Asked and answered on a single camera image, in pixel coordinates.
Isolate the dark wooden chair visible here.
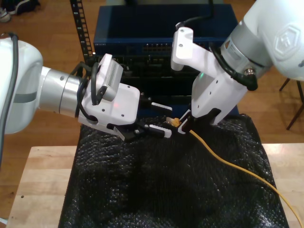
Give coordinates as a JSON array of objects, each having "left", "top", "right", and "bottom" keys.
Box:
[{"left": 279, "top": 78, "right": 304, "bottom": 130}]

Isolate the black empty rack tray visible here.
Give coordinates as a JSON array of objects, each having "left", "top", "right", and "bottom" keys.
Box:
[{"left": 139, "top": 77, "right": 194, "bottom": 107}]

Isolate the dark blue shoe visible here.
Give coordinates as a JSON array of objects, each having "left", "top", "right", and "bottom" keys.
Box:
[{"left": 6, "top": 0, "right": 41, "bottom": 15}]

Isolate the blue Netgear network switch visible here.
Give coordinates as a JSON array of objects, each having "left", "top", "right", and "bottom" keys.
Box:
[{"left": 93, "top": 5, "right": 239, "bottom": 57}]

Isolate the yellow network cable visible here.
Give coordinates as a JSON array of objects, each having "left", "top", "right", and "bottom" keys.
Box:
[{"left": 165, "top": 116, "right": 303, "bottom": 228}]

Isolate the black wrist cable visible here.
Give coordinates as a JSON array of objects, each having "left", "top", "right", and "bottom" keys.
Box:
[
  {"left": 209, "top": 46, "right": 259, "bottom": 91},
  {"left": 75, "top": 78, "right": 99, "bottom": 121}
]

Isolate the white sneaker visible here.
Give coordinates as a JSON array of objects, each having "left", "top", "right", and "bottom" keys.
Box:
[{"left": 0, "top": 7, "right": 12, "bottom": 23}]

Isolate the blue base board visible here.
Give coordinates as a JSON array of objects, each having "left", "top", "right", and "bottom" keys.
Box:
[{"left": 152, "top": 104, "right": 240, "bottom": 118}]

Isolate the black Dell server unit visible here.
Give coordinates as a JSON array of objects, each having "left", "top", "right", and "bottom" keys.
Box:
[{"left": 86, "top": 54, "right": 198, "bottom": 79}]

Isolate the black bubble-wrap mat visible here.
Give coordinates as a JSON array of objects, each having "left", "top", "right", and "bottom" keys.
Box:
[{"left": 58, "top": 113, "right": 289, "bottom": 228}]

